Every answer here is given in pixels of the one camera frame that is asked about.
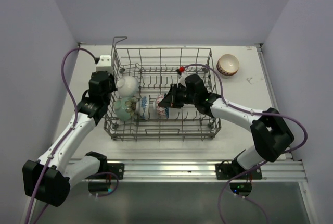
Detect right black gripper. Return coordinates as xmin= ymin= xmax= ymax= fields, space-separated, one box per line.
xmin=159 ymin=83 xmax=198 ymax=108

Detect red diamond pattern bowl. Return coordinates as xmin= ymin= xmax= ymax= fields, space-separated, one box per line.
xmin=155 ymin=94 xmax=169 ymax=119

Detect blue floral white bowl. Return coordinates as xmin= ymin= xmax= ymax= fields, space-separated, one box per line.
xmin=135 ymin=96 xmax=150 ymax=120

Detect white bowl dark stripes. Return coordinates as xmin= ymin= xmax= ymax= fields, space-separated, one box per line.
xmin=216 ymin=54 xmax=240 ymax=73

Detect blue zigzag ceramic bowl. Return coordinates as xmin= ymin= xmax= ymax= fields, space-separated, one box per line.
xmin=218 ymin=71 xmax=236 ymax=78

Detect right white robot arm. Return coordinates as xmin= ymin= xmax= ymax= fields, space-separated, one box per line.
xmin=158 ymin=74 xmax=294 ymax=179

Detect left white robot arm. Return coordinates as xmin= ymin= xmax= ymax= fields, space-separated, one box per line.
xmin=22 ymin=71 xmax=116 ymax=207

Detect white ribbed ceramic bowl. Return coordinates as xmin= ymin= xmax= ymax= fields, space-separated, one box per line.
xmin=116 ymin=76 xmax=139 ymax=97

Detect pale green ceramic bowl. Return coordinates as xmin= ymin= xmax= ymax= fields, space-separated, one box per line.
xmin=113 ymin=97 xmax=131 ymax=122

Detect brown floral ceramic bowl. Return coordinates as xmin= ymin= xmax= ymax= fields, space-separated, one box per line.
xmin=125 ymin=97 xmax=138 ymax=117

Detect grey wire dish rack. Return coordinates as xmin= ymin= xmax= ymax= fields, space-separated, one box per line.
xmin=104 ymin=36 xmax=221 ymax=141

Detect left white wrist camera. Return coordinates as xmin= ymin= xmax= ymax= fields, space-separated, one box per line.
xmin=96 ymin=55 xmax=113 ymax=74

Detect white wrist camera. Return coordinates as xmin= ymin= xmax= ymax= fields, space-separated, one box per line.
xmin=96 ymin=55 xmax=113 ymax=74
xmin=176 ymin=66 xmax=188 ymax=87

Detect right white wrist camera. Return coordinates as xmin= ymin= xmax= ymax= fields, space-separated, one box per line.
xmin=176 ymin=66 xmax=188 ymax=87

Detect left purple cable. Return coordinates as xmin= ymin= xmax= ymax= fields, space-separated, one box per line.
xmin=24 ymin=48 xmax=98 ymax=224

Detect aluminium mounting rail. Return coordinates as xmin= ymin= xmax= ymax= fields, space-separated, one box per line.
xmin=108 ymin=159 xmax=307 ymax=182

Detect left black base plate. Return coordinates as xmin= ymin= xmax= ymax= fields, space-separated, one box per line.
xmin=95 ymin=163 xmax=125 ymax=180

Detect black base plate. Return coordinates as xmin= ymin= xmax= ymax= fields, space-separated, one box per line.
xmin=95 ymin=163 xmax=125 ymax=180
xmin=215 ymin=159 xmax=263 ymax=180

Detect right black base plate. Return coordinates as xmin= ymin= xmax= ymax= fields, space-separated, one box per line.
xmin=215 ymin=159 xmax=263 ymax=180

